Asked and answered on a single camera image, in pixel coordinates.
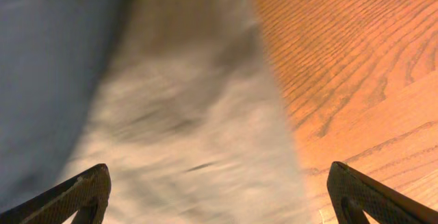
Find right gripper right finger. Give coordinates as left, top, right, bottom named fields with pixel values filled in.
left=326, top=162, right=437, bottom=224

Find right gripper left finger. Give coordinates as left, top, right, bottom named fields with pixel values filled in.
left=1, top=164, right=112, bottom=224

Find navy blue shorts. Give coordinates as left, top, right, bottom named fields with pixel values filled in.
left=1, top=0, right=128, bottom=211

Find grey shorts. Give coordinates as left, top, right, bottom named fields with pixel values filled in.
left=63, top=0, right=311, bottom=224

